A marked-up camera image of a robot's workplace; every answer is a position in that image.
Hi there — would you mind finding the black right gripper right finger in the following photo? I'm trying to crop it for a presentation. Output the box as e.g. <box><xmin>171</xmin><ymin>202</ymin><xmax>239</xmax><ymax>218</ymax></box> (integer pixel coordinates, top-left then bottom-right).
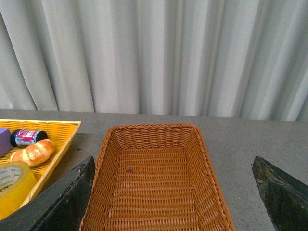
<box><xmin>252</xmin><ymin>156</ymin><xmax>308</xmax><ymax>231</ymax></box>

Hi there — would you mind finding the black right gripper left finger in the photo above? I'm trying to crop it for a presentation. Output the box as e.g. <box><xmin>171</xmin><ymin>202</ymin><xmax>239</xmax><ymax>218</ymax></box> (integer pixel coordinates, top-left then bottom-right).
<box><xmin>0</xmin><ymin>156</ymin><xmax>95</xmax><ymax>231</ymax></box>

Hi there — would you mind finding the yellow tape roll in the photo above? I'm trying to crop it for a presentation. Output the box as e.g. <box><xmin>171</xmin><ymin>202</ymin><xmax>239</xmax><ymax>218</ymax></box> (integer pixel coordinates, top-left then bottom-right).
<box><xmin>0</xmin><ymin>161</ymin><xmax>37</xmax><ymax>219</ymax></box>

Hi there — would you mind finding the yellow wicker basket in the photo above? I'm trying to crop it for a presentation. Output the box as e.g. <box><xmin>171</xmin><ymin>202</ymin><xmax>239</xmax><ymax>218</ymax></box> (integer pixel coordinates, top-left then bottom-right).
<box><xmin>0</xmin><ymin>119</ymin><xmax>81</xmax><ymax>208</ymax></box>

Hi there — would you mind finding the brown wicker basket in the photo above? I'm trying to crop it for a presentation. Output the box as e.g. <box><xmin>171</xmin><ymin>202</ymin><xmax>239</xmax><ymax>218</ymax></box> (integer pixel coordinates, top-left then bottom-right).
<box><xmin>79</xmin><ymin>123</ymin><xmax>235</xmax><ymax>231</ymax></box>

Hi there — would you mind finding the toy croissant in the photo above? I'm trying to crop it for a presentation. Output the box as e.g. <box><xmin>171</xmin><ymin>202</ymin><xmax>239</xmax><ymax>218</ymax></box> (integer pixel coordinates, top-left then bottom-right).
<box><xmin>10</xmin><ymin>139</ymin><xmax>55</xmax><ymax>167</ymax></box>

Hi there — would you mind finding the small dark jar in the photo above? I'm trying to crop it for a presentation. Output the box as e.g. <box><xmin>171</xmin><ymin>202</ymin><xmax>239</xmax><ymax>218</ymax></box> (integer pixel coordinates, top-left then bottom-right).
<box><xmin>10</xmin><ymin>129</ymin><xmax>48</xmax><ymax>147</ymax></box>

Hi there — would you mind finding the purple foam cube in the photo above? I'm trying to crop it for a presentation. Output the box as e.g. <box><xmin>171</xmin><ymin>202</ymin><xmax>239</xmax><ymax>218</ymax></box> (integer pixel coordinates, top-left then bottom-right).
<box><xmin>0</xmin><ymin>128</ymin><xmax>13</xmax><ymax>158</ymax></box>

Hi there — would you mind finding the grey curtain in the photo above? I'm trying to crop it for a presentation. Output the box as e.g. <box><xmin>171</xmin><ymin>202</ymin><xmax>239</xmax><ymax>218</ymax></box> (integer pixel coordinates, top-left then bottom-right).
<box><xmin>0</xmin><ymin>0</ymin><xmax>308</xmax><ymax>121</ymax></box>

